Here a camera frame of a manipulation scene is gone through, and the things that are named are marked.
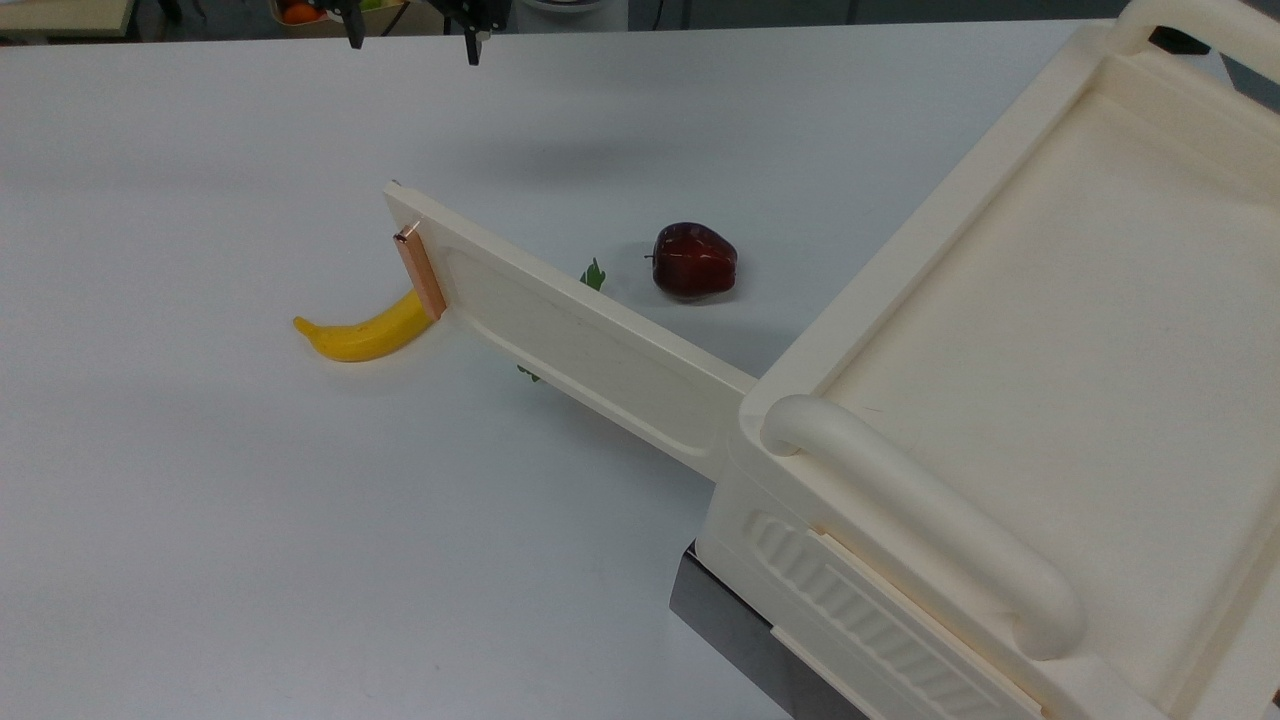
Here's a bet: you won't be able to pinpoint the cream cabinet door copper handle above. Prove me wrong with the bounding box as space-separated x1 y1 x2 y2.
383 180 759 482

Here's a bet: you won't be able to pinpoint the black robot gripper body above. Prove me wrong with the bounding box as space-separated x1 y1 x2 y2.
440 0 513 32

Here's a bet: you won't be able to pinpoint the dark red toy apple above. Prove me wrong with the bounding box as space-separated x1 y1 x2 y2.
646 222 739 300

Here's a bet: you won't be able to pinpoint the orange toy carrot green leaves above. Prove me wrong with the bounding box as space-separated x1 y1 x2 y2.
516 257 608 383

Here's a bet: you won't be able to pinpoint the light wooden side table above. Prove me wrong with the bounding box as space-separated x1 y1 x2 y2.
0 0 137 40

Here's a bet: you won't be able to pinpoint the cream plastic toy cabinet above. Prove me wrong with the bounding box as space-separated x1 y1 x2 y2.
695 0 1280 720

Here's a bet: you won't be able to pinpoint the yellow toy banana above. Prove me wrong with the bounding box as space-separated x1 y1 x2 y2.
292 289 438 364

